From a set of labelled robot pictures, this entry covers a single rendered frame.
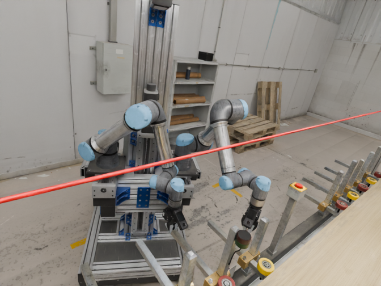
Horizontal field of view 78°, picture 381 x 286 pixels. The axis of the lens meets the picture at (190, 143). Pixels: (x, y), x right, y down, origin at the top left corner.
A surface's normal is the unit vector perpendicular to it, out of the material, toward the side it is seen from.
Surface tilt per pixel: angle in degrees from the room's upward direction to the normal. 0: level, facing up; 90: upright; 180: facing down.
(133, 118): 85
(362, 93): 90
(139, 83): 90
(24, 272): 0
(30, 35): 90
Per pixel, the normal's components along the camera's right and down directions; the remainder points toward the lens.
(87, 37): 0.65, 0.40
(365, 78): -0.75, 0.17
